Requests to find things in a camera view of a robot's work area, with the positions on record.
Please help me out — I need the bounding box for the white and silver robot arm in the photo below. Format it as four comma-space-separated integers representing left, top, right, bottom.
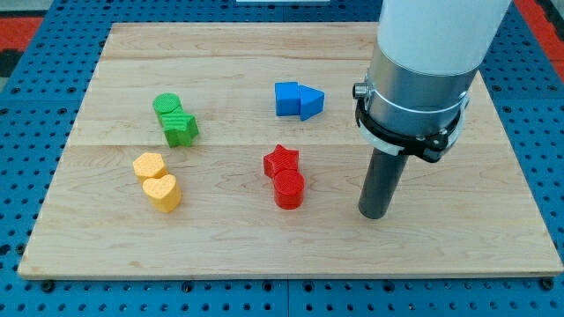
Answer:
352, 0, 510, 163

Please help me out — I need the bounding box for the red star block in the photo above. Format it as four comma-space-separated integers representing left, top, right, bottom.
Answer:
263, 144, 299, 179

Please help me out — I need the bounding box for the red circle block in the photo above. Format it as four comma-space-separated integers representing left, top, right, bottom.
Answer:
273, 170, 305, 210

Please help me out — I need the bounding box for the green star block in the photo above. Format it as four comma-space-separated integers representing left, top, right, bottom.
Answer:
160, 110, 199, 148

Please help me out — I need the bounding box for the green circle block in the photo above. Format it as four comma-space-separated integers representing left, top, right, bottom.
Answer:
152, 92, 182, 122

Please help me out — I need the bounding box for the blue cube block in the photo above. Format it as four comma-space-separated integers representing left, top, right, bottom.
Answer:
274, 82, 301, 116

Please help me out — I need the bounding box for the blue triangle block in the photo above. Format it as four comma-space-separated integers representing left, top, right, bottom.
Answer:
299, 85, 325, 121

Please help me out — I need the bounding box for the light wooden board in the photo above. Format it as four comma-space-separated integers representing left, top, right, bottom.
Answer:
18, 22, 563, 280

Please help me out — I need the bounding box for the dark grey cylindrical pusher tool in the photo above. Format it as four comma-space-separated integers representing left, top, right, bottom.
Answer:
358, 148, 408, 219

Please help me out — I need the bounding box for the yellow heart block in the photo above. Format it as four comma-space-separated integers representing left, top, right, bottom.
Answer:
142, 174, 182, 213

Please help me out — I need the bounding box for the yellow pentagon block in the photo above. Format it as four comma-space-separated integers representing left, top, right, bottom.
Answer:
132, 152, 168, 183

